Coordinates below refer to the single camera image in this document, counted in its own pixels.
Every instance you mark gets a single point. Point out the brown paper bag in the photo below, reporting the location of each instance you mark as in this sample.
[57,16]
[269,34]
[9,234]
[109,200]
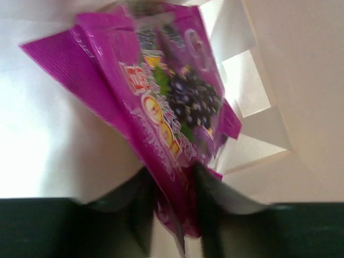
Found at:
[282,66]

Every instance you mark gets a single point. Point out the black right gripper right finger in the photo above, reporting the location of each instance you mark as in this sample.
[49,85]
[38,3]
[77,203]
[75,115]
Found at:
[234,225]

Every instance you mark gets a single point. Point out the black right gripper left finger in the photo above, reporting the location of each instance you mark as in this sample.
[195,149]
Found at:
[119,224]

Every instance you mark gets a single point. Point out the small magenta snack packet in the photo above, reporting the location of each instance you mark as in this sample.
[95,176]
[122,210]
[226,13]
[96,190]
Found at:
[148,71]

